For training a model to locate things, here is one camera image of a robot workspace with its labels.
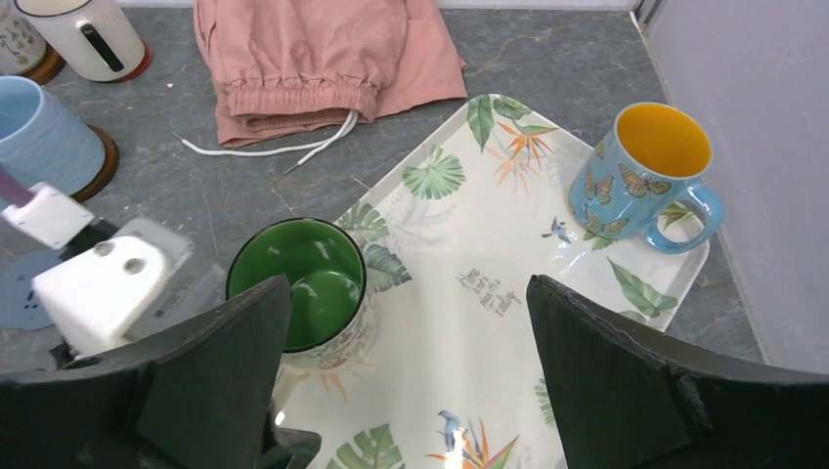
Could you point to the white mug black rim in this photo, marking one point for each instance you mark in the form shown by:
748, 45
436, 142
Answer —
93, 36

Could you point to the light blue round coaster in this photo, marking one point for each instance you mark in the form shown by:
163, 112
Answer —
20, 307

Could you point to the floral leaf print tray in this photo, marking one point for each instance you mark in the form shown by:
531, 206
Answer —
451, 237

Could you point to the red round coaster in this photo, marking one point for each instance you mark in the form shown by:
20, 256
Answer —
142, 66

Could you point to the blue butterfly mug orange inside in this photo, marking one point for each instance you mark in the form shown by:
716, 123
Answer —
654, 155

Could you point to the floral mug green inside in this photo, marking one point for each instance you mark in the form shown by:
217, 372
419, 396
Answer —
331, 323

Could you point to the white mug orange inside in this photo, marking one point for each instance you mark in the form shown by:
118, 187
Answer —
22, 47

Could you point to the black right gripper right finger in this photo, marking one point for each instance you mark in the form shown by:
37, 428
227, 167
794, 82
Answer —
625, 395

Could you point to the light blue ceramic mug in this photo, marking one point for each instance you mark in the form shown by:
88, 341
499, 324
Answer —
44, 141

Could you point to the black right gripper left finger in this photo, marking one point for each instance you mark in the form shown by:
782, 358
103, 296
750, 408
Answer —
195, 395

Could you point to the pink folded cloth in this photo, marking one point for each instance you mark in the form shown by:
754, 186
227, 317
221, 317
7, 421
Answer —
286, 67

